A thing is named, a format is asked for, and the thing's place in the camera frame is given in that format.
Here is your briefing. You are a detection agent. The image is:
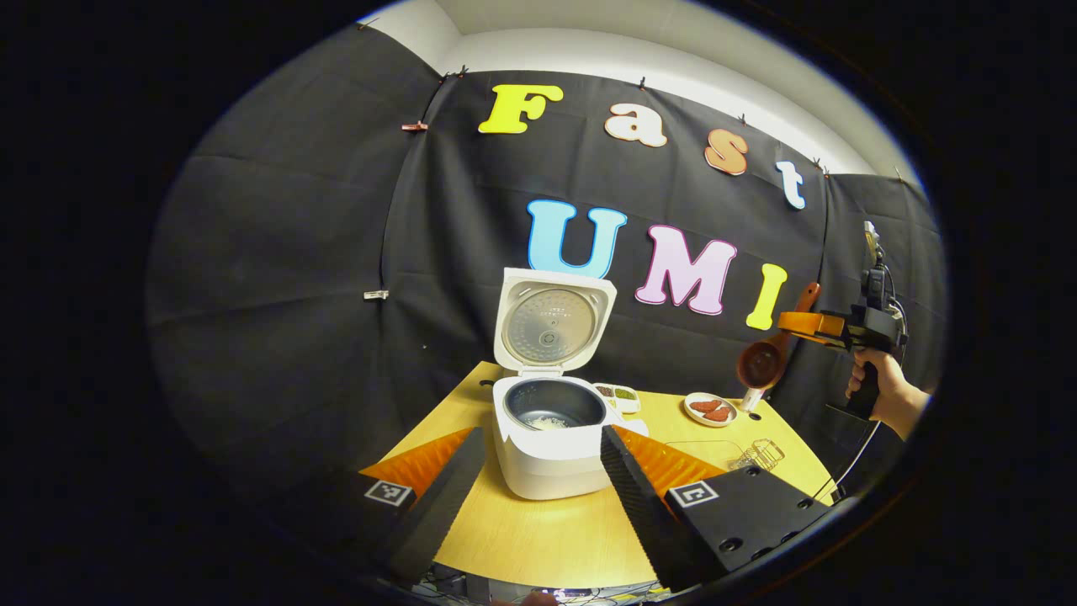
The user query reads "clear container of rice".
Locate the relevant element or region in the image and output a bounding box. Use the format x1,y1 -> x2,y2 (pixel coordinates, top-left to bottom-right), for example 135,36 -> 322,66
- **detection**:
665,439 -> 745,472

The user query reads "white oval plate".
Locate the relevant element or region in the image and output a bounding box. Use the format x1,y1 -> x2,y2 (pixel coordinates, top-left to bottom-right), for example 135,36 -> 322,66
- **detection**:
683,392 -> 739,428

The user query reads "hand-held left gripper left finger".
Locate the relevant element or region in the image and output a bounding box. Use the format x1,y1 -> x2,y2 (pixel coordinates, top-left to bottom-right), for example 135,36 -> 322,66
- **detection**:
290,427 -> 487,587

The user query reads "brown wooden spoon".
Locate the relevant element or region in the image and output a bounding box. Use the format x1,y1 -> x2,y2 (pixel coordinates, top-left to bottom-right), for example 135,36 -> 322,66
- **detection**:
736,282 -> 821,392

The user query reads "white divided dish of beans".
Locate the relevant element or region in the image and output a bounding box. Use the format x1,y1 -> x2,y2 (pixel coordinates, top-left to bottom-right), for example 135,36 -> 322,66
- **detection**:
593,383 -> 642,414

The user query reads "black backdrop cloth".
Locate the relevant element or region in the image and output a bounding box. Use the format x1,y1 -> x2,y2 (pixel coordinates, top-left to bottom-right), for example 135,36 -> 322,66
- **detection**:
145,25 -> 943,506

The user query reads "white rice cooker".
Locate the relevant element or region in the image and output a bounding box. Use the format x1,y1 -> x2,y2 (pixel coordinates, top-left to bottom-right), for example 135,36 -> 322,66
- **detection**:
491,268 -> 649,501

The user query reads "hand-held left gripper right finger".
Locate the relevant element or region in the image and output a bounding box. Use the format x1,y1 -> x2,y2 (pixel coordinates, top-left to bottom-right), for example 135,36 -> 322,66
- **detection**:
600,425 -> 842,593

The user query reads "metal wire chopstick holder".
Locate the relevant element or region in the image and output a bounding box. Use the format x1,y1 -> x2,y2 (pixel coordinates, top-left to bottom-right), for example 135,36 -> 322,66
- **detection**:
728,439 -> 786,472

